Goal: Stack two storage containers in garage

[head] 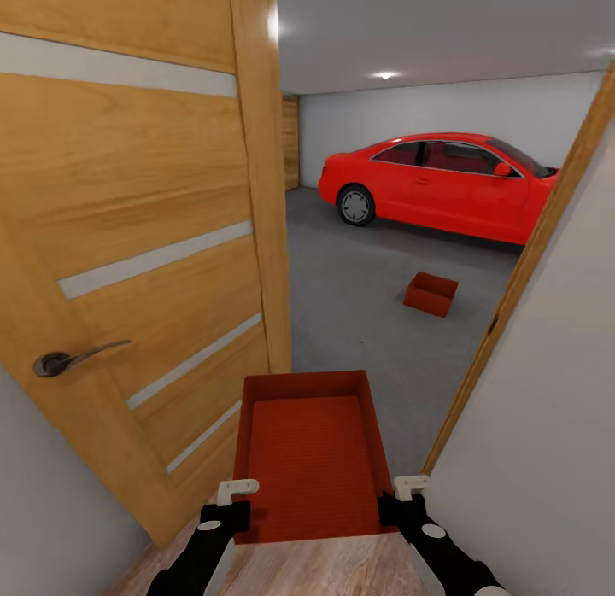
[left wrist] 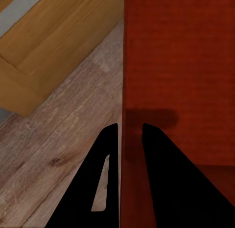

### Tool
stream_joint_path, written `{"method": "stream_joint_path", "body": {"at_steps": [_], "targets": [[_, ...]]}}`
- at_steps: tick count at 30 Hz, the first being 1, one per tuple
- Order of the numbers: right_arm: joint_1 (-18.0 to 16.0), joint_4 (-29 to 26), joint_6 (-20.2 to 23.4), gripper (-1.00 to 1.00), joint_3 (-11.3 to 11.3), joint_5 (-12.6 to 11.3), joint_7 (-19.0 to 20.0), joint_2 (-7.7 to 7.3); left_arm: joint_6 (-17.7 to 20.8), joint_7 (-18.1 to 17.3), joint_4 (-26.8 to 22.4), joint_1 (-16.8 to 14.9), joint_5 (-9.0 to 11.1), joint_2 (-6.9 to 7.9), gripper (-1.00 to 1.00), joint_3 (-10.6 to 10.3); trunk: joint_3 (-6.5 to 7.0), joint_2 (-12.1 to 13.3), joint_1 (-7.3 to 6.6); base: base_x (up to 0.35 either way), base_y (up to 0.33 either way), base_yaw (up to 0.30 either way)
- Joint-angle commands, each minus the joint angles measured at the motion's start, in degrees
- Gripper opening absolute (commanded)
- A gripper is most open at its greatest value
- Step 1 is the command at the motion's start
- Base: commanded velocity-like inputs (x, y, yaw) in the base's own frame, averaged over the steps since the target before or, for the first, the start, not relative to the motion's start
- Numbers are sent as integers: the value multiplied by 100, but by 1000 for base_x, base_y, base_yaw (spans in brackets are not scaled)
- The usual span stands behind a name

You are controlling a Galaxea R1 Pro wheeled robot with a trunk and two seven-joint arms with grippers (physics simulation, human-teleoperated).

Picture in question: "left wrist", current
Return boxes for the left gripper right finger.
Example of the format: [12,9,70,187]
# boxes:
[142,123,235,228]

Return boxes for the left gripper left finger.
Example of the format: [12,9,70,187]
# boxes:
[45,124,119,228]

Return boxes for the storage box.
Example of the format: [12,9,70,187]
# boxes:
[119,0,235,228]

